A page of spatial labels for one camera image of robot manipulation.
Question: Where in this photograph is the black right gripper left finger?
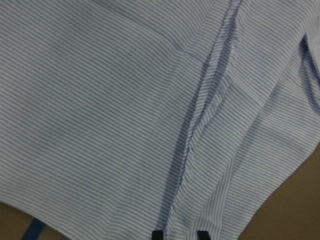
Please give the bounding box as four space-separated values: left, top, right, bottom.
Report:
151 230 164 240

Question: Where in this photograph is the blue striped button shirt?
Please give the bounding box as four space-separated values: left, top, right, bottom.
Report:
0 0 320 240

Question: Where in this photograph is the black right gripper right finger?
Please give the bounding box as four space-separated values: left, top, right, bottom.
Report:
197 230 210 240

